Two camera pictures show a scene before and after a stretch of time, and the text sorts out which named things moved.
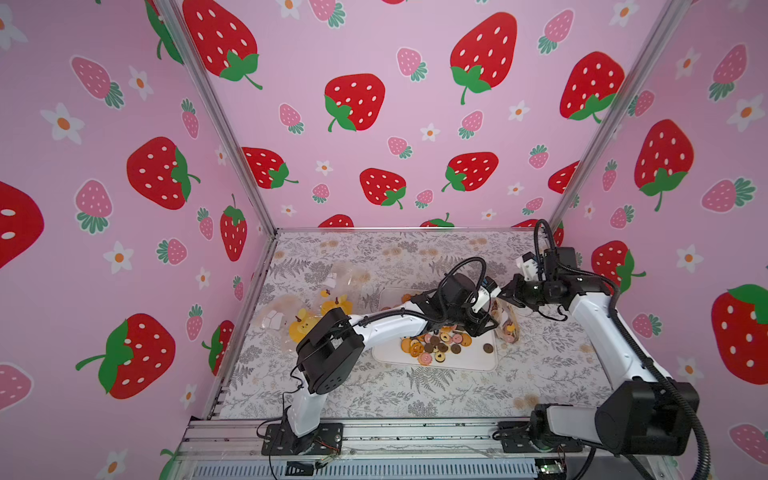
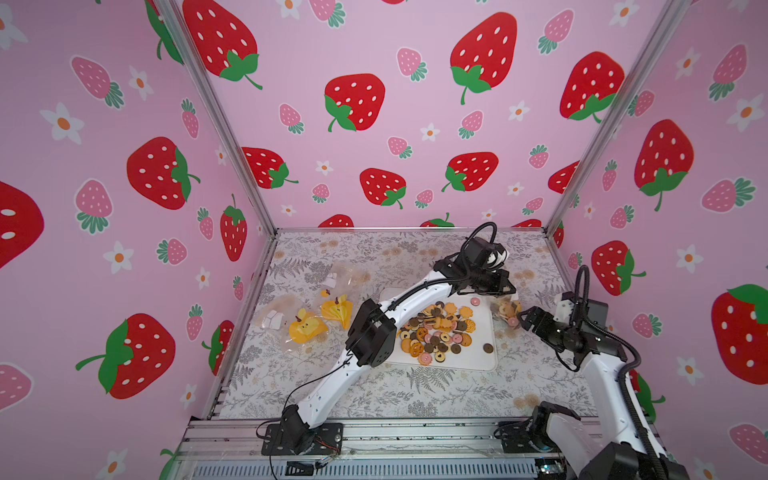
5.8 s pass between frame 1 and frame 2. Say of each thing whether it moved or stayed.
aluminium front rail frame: stayed
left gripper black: moved
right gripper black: moved
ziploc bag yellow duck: stayed
